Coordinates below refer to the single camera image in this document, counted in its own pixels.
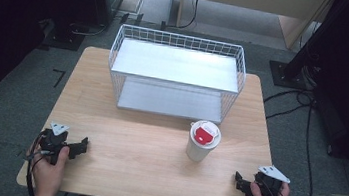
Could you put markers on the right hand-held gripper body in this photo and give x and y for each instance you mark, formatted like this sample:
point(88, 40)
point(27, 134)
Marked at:
point(268, 182)

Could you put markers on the person's left hand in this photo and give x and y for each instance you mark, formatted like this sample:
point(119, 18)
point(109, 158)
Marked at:
point(48, 173)

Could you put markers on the black stand base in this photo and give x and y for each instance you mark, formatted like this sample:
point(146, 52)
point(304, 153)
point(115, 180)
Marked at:
point(64, 39)

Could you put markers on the black stand with base plate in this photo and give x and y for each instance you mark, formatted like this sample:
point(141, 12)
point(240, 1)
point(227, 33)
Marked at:
point(299, 73)

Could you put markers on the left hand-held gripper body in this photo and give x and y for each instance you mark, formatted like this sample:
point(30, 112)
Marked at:
point(53, 139)

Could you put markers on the white cup with red lid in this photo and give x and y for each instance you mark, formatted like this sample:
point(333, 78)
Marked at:
point(202, 141)

